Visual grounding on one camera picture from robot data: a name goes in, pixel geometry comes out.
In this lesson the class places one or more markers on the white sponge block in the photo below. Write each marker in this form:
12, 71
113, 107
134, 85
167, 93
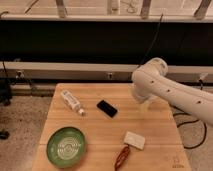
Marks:
134, 140

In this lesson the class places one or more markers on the black equipment at left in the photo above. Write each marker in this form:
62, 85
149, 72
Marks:
5, 92

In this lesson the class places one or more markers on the grey metal rail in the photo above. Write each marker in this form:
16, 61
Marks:
105, 72

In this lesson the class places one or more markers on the white plastic bottle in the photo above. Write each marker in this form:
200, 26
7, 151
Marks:
72, 102

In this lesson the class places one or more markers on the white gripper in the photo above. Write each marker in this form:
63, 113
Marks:
141, 96

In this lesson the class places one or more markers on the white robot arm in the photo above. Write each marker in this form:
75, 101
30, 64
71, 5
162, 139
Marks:
150, 79

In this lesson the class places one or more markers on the black eraser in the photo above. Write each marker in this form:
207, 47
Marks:
107, 108

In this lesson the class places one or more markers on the green patterned plate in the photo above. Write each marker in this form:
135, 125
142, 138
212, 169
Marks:
66, 147

